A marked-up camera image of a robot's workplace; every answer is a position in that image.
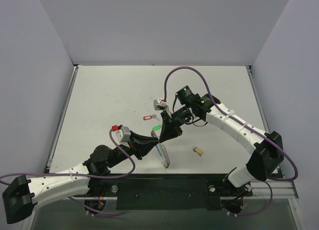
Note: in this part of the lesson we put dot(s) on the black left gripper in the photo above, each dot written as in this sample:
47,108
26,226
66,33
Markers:
134,145

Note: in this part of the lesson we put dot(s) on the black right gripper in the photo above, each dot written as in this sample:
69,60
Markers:
173,122

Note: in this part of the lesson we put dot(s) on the yellow tag key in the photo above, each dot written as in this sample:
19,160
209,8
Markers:
198,150

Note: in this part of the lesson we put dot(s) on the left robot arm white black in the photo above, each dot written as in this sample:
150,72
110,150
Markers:
28,192

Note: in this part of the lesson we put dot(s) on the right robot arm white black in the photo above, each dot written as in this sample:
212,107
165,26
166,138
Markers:
262,146

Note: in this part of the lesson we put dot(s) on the green tag key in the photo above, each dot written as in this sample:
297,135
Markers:
157,127

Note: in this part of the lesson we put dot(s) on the red tag key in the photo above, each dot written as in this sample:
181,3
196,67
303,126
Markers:
149,117

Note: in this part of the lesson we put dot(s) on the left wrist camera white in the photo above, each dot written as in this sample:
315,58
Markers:
122,132

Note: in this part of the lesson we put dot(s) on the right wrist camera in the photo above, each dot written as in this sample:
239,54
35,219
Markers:
161,105

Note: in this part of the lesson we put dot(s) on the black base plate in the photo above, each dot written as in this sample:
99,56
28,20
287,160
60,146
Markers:
169,192

